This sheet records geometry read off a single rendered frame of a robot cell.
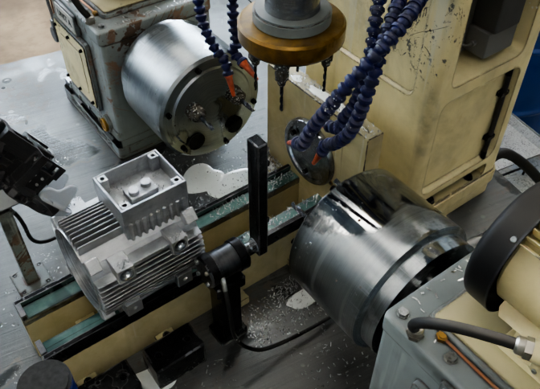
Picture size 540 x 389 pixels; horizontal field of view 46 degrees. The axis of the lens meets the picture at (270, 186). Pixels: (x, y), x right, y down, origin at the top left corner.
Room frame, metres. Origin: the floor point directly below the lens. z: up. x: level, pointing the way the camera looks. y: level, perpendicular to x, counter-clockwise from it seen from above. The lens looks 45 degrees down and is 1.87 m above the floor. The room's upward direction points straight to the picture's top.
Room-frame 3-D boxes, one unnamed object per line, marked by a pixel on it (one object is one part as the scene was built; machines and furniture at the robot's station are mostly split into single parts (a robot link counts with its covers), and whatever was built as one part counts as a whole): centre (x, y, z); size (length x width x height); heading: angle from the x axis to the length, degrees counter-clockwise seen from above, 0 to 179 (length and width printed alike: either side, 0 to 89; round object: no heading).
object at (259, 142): (0.73, 0.02, 1.12); 0.04 x 0.03 x 0.26; 127
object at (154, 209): (0.75, 0.22, 1.11); 0.12 x 0.11 x 0.07; 128
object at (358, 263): (0.65, -0.20, 1.04); 0.41 x 0.25 x 0.25; 37
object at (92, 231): (0.73, 0.25, 1.01); 0.20 x 0.19 x 0.19; 128
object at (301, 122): (0.97, -0.08, 1.01); 0.15 x 0.02 x 0.15; 37
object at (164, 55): (1.20, 0.21, 1.04); 0.37 x 0.25 x 0.25; 37
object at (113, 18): (1.39, 0.35, 0.99); 0.35 x 0.31 x 0.37; 37
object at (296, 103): (1.01, -0.13, 0.97); 0.30 x 0.11 x 0.34; 37
